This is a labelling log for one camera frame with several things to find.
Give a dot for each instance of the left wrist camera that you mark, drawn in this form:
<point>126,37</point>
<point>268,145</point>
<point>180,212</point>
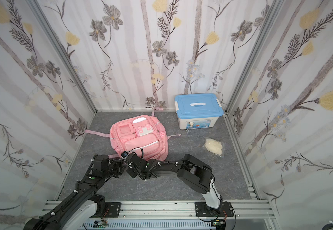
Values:
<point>100,164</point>

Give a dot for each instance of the pink backpack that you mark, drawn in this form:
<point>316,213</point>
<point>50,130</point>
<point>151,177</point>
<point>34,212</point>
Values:
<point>144,135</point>

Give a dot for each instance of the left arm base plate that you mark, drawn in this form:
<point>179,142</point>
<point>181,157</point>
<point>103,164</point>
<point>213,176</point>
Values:
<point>109,209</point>

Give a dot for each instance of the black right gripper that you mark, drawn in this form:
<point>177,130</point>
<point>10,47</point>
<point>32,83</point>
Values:
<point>135,166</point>

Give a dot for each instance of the glass flask with stopper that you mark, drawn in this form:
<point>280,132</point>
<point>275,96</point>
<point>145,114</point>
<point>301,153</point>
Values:
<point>190,128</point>

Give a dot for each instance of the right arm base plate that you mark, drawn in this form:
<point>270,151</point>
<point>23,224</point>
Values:
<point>204,211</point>

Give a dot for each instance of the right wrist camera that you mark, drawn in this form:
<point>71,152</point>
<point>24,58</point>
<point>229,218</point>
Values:
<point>124,154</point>

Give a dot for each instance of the white slotted cable duct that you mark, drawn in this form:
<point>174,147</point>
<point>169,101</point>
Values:
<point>147,225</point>

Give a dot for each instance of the white box with blue lid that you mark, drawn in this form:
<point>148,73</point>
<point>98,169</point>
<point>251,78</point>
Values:
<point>202,109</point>

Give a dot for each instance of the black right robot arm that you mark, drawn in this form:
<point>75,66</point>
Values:
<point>194,173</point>

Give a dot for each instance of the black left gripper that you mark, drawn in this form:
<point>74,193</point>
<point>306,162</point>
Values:
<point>119,164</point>

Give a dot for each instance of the aluminium front rail frame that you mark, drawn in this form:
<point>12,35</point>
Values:
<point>249,214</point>

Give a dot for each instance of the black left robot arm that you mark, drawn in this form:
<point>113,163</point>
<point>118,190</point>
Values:
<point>83,202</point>

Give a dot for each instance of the plastic bag of white gloves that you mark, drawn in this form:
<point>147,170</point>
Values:
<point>214,146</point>

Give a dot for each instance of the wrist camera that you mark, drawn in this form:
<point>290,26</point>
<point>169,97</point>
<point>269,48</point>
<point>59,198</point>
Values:
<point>100,164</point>
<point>124,154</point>

